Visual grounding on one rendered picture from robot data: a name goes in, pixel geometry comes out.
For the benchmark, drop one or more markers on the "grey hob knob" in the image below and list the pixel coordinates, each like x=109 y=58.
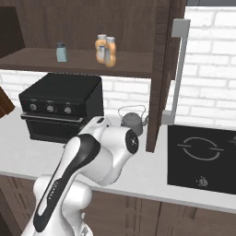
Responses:
x=202 y=182

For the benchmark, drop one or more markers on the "black toaster oven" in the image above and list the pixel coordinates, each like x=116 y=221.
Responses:
x=64 y=89

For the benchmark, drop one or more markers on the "grey range hood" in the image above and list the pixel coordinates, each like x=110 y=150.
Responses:
x=212 y=2

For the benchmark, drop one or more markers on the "black hob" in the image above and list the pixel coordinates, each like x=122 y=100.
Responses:
x=202 y=166

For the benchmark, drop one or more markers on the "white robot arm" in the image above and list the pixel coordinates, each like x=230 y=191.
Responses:
x=70 y=172

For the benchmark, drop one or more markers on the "dark wood wall cabinet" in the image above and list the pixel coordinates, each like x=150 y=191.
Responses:
x=80 y=21

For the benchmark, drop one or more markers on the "brown base cabinets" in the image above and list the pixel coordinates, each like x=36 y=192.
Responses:
x=159 y=219

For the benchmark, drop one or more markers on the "orange condiment bottle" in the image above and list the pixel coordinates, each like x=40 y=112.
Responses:
x=111 y=53
x=99 y=46

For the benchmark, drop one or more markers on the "pale blue shaker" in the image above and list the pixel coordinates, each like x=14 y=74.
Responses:
x=61 y=53

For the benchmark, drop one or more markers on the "toaster oven knob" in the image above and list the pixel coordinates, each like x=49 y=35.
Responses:
x=50 y=108
x=68 y=110
x=33 y=107

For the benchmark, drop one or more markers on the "grey kettle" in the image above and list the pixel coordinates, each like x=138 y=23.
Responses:
x=132 y=121

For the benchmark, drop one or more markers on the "dark wood cabinet door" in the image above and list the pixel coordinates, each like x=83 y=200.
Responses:
x=10 y=30
x=162 y=76

